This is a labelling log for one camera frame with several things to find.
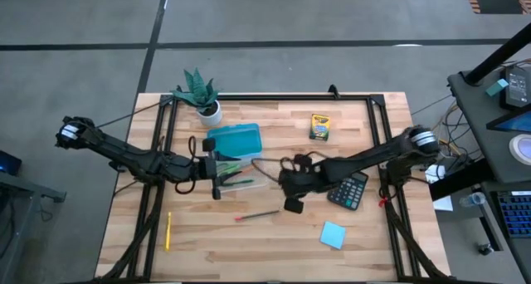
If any yellow pencil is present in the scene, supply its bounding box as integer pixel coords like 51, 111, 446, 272
164, 211, 173, 252

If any black desk calculator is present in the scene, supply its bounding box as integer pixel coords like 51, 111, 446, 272
326, 170, 370, 212

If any blue lit device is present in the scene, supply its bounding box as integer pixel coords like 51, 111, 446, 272
0, 149, 23, 177

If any clear water bottle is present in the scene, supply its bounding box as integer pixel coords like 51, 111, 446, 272
457, 191, 487, 208

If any clear pencil box teal lid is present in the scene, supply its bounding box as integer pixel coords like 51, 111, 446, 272
206, 122, 269, 194

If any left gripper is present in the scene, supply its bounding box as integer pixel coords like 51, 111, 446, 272
193, 137, 243, 201

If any white round disc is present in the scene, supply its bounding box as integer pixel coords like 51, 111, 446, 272
509, 133, 531, 166

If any black diagonal pole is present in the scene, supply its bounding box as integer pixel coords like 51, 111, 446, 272
463, 22, 531, 86

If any blue sticky note pad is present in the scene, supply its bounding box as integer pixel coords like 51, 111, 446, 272
319, 220, 348, 251

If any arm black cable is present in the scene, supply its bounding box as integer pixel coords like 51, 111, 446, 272
251, 150, 329, 181
173, 135, 198, 195

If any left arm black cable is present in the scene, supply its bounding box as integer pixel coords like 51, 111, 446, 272
173, 135, 198, 195

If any yellow green crayon box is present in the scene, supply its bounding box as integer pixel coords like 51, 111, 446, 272
309, 113, 332, 142

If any black aluminium table frame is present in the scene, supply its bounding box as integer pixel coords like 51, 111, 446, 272
94, 83, 452, 283

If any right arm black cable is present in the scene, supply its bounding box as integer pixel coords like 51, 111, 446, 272
251, 150, 329, 181

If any white paper sheet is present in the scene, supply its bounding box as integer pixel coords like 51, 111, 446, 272
432, 195, 455, 213

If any dark grey side desk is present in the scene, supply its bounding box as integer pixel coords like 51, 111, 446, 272
446, 66, 531, 185

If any black pencil red eraser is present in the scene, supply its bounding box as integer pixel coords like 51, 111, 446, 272
233, 209, 281, 223

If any snake plant in white pot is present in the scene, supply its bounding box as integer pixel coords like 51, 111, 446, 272
171, 66, 224, 128

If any grey metal desk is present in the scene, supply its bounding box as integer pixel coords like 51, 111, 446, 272
0, 170, 67, 284

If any black electronic device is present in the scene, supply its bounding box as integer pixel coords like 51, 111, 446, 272
499, 65, 531, 110

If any dark green marker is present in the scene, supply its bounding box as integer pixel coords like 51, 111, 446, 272
222, 179, 256, 188

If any blue tablet screen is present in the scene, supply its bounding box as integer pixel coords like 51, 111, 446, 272
486, 110, 531, 135

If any small teal box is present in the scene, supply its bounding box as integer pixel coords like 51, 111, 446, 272
485, 78, 510, 98

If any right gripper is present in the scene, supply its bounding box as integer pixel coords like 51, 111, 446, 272
280, 154, 331, 214

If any backlit keyboard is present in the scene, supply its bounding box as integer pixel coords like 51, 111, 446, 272
495, 189, 531, 239

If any thin black tether cable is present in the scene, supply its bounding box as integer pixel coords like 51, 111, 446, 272
96, 102, 163, 130

